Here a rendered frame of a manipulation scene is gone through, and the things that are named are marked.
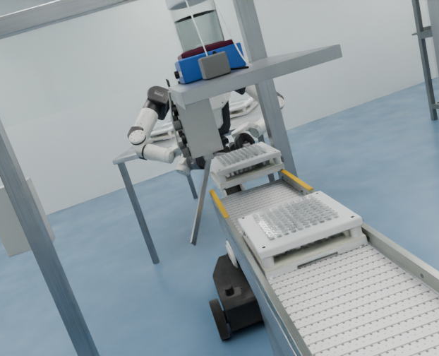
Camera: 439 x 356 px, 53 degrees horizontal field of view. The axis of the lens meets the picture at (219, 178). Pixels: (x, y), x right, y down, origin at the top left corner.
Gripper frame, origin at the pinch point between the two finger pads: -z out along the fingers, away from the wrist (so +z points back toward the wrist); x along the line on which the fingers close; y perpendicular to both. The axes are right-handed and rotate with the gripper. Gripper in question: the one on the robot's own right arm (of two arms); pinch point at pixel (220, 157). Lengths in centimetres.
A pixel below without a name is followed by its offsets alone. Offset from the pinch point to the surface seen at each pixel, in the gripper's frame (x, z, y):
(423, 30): -11, 80, -382
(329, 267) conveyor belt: 13, -79, 44
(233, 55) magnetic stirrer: -36, -37, 14
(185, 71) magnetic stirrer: -36, -28, 26
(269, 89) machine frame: -21.6, -25.1, -11.2
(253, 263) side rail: 9, -66, 53
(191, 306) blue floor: 93, 74, -7
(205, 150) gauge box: -11.0, -26.2, 26.7
